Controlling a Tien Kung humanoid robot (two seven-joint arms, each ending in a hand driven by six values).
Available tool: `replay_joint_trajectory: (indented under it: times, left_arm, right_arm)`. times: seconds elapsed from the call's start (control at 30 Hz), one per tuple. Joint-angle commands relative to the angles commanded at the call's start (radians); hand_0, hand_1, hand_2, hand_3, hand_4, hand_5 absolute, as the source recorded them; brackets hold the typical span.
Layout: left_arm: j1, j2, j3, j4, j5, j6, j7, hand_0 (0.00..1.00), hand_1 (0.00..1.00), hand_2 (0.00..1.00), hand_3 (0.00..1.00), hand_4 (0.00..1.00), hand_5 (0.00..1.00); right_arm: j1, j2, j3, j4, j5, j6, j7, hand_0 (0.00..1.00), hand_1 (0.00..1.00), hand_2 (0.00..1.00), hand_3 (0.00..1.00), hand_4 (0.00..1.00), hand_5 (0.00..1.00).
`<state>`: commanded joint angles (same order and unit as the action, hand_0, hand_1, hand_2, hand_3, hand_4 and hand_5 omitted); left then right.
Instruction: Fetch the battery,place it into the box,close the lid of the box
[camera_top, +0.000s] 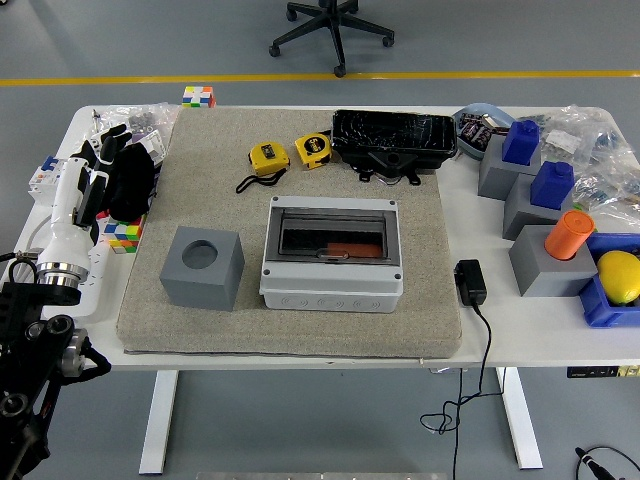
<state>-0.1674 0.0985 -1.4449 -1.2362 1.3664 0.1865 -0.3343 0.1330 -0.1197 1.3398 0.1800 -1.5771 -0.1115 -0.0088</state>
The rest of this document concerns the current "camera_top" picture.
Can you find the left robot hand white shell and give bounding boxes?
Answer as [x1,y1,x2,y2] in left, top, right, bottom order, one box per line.
[35,124,134,275]

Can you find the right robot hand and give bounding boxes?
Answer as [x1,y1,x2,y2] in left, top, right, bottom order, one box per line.
[574,447,609,480]

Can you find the smoky transparent box lid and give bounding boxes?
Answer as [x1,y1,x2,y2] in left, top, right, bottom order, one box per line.
[263,209,401,263]

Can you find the orange cylinder battery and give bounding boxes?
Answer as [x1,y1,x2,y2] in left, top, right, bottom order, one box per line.
[543,209,596,261]
[327,242,381,257]

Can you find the white blue circuit breaker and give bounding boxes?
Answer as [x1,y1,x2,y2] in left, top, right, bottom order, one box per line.
[27,155,70,206]

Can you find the white power strip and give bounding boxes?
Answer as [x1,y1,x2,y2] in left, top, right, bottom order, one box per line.
[42,234,114,319]

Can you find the black cloth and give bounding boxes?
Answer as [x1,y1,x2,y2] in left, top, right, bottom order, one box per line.
[105,144,157,222]

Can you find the white table leg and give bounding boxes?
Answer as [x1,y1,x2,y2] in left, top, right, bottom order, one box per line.
[138,370,180,475]
[494,367,544,470]

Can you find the black table control panel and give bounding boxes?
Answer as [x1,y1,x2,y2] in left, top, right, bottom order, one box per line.
[566,365,640,379]

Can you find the clear bags of small parts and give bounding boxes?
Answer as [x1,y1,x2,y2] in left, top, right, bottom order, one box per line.
[74,103,180,166]

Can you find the grey block with round hole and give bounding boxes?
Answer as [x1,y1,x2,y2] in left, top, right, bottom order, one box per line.
[158,225,246,312]

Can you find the blue storage bin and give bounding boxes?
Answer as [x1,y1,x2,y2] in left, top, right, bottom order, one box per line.
[578,232,640,329]

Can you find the colourful puzzle cube white face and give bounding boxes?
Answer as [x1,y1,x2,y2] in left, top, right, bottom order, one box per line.
[181,85,217,109]

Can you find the yellow lemon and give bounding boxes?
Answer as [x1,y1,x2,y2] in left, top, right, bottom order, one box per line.
[597,250,640,306]

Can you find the grey block holder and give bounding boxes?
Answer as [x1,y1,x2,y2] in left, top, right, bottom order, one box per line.
[477,133,544,201]
[502,172,575,241]
[508,224,599,298]

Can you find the grey-brown mat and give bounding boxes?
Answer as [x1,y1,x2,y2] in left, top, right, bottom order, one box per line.
[115,107,463,359]

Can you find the blue bottle-shaped block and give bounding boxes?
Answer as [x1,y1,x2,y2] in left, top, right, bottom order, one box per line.
[501,119,541,166]
[529,160,575,210]

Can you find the clear bags of components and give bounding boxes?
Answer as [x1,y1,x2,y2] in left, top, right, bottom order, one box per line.
[537,103,640,234]

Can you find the black office chair base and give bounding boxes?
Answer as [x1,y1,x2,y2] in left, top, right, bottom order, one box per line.
[268,0,395,79]

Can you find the black plastic tray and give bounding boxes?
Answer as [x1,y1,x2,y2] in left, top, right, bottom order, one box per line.
[329,109,459,185]

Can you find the dark purple packets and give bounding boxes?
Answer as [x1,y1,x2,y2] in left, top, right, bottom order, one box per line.
[458,112,494,149]

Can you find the light blue bowl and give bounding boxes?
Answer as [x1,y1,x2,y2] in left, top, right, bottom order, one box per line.
[452,102,515,161]

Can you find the light grey power cable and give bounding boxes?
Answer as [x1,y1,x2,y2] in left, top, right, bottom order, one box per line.
[5,209,56,282]

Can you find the yellow tape measure with strap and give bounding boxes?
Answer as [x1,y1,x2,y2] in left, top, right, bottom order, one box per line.
[235,141,291,194]

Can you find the black power adapter with cord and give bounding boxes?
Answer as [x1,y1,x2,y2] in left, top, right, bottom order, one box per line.
[418,258,507,480]

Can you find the grey electrical enclosure box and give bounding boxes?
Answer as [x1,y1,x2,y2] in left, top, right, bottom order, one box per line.
[258,195,404,314]

